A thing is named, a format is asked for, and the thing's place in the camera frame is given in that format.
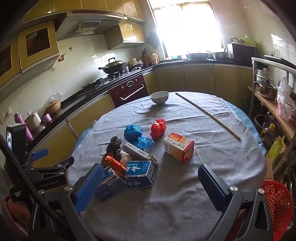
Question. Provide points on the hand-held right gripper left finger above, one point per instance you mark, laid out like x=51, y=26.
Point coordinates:
x=89, y=187

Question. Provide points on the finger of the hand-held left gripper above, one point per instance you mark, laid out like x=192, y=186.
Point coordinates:
x=57, y=166
x=40, y=154

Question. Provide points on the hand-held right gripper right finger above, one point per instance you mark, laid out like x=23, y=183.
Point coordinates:
x=212, y=185

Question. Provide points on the blue carton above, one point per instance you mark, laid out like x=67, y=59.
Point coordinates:
x=138, y=173
x=111, y=185

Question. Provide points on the orange wrapper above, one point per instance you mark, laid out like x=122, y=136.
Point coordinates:
x=115, y=165

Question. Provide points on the white tissue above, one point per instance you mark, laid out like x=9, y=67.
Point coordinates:
x=126, y=156

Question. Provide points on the orange and white carton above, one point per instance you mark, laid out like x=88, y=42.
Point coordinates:
x=178, y=146

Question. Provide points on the white barcode carton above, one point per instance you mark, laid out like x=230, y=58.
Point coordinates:
x=136, y=150

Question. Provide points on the red plastic basket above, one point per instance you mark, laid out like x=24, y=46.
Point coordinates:
x=279, y=204

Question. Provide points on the blue plastic bag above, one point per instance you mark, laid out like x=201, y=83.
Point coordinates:
x=133, y=133

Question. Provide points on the red plastic bag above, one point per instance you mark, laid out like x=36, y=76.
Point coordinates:
x=157, y=128

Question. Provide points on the person's left hand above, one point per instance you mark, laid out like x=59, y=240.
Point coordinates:
x=18, y=208

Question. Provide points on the pink thermos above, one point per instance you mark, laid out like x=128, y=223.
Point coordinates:
x=22, y=122

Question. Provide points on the white ceramic jar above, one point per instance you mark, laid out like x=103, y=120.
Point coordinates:
x=33, y=120

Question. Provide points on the brown clay pot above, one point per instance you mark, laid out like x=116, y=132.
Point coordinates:
x=53, y=106

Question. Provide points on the black kitchen countertop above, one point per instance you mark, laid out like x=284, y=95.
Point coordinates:
x=74, y=99

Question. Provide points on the blue under cloth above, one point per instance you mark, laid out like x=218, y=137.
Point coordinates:
x=251, y=126

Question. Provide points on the long wooden stick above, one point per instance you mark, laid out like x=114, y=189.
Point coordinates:
x=208, y=114

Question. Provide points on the yellow bag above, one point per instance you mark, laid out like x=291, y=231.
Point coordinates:
x=276, y=149

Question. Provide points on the cooking oil bottle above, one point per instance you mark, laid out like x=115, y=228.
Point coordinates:
x=269, y=136

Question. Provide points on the black gas stove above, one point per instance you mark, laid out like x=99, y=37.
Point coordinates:
x=101, y=81

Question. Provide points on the white ceramic bowl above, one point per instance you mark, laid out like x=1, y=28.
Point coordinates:
x=159, y=98

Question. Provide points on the maroon oven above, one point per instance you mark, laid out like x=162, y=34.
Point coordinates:
x=129, y=90

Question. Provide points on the yellow base cabinets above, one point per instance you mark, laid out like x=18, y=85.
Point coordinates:
x=198, y=78

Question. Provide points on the steel pot with lid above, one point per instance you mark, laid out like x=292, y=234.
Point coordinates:
x=266, y=89

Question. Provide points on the white and pink plastic bag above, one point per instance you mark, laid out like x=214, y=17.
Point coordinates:
x=285, y=102

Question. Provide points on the black wok with lid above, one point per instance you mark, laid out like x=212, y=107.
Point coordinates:
x=114, y=64

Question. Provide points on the stacked steel pots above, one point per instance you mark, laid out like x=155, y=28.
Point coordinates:
x=264, y=74

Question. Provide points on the metal storage rack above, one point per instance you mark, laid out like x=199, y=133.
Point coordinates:
x=255, y=69

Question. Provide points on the beige bowl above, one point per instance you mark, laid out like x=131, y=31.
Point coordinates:
x=133, y=62

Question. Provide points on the metal pot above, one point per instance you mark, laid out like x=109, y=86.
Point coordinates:
x=219, y=55

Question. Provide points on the metal basin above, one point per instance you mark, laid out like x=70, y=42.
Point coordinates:
x=197, y=56

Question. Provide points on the grey range hood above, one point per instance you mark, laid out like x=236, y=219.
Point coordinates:
x=87, y=27

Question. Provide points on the microwave oven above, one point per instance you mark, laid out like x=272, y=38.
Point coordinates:
x=242, y=52

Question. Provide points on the knife block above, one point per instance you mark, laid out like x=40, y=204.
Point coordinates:
x=144, y=58

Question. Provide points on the black induction cooker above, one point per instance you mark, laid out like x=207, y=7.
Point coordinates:
x=279, y=59

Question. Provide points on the green lid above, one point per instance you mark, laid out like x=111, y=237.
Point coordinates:
x=248, y=41

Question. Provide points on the dark hanging utensil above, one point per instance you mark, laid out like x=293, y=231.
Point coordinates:
x=152, y=40

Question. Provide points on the yellow upper cabinet row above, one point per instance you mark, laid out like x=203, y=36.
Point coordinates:
x=92, y=5

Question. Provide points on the bright window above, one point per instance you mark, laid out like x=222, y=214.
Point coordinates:
x=185, y=27

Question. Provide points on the wall socket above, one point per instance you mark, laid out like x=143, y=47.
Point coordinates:
x=5, y=114

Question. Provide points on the yellow glass-door wall cabinet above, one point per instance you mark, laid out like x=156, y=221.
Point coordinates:
x=38, y=44
x=9, y=62

